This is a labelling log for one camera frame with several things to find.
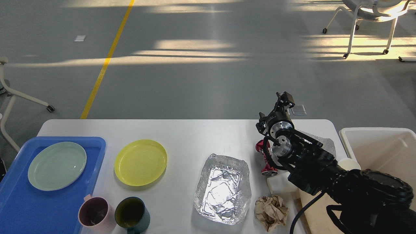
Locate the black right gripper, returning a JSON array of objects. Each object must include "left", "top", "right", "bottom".
[{"left": 256, "top": 92, "right": 295, "bottom": 137}]

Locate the dark teal ribbed mug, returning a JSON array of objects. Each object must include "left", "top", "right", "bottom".
[{"left": 114, "top": 197, "right": 150, "bottom": 234}]

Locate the pink ribbed mug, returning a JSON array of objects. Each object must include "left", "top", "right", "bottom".
[{"left": 78, "top": 194, "right": 116, "bottom": 234}]

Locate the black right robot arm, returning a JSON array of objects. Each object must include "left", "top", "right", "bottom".
[{"left": 256, "top": 92, "right": 415, "bottom": 234}]

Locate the crushed red soda can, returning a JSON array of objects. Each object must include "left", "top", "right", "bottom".
[{"left": 255, "top": 139, "right": 278, "bottom": 177}]

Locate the aluminium foil tray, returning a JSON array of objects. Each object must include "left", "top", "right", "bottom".
[{"left": 194, "top": 154, "right": 252, "bottom": 225}]

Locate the crumpled brown paper ball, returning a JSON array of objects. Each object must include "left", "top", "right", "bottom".
[{"left": 254, "top": 194, "right": 289, "bottom": 232}]

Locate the white plastic bin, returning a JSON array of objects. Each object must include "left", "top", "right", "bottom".
[{"left": 339, "top": 127, "right": 416, "bottom": 189}]

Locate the white office chair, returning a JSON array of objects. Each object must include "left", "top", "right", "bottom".
[{"left": 322, "top": 0, "right": 411, "bottom": 59}]

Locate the wooden board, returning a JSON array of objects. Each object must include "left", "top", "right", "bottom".
[{"left": 294, "top": 194, "right": 343, "bottom": 234}]

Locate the yellow plastic plate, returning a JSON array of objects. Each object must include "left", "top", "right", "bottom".
[{"left": 113, "top": 139, "right": 168, "bottom": 187}]

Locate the pale green plate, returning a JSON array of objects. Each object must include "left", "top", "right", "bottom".
[{"left": 27, "top": 142, "right": 87, "bottom": 191}]

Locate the blue plastic tray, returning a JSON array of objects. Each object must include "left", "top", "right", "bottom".
[{"left": 0, "top": 136, "right": 106, "bottom": 234}]

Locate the white chair base left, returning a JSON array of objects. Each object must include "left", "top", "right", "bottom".
[{"left": 0, "top": 57, "right": 55, "bottom": 153}]

